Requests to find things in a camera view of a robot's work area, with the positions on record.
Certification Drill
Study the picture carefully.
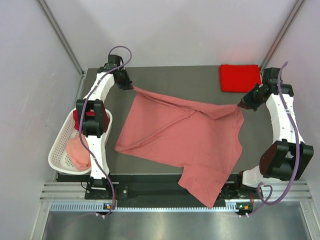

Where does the left aluminium frame post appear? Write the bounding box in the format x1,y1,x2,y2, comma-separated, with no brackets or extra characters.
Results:
35,0,85,76

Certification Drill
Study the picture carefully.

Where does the white plastic laundry basket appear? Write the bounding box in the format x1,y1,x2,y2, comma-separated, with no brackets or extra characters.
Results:
48,109,113,179

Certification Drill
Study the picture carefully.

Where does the aluminium frame post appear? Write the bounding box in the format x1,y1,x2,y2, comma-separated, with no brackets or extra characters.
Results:
259,0,306,73
35,0,85,76

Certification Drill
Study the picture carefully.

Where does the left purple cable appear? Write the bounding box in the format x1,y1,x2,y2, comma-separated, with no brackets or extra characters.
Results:
78,46,133,219

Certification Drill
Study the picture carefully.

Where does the grey slotted cable duct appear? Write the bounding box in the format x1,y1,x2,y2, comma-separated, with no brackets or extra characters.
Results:
50,202,253,213

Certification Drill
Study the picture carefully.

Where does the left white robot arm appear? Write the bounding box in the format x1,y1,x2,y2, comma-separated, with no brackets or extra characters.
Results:
76,54,133,200

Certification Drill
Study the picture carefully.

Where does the right aluminium frame post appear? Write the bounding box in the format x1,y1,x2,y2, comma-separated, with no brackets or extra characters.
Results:
259,0,306,73

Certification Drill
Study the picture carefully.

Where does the salmon pink t shirt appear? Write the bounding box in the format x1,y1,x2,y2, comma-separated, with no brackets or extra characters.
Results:
115,88,244,208

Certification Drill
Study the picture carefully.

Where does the crimson crumpled t shirt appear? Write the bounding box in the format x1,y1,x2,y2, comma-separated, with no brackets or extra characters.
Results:
72,109,111,132

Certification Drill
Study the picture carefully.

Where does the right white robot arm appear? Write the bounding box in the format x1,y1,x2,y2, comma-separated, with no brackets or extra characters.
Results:
233,67,314,198

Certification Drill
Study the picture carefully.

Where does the folded red t shirt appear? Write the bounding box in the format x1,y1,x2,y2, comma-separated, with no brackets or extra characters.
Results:
218,64,262,93

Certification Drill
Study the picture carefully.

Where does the light pink t shirt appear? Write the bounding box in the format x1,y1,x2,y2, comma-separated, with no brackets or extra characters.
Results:
65,135,91,171

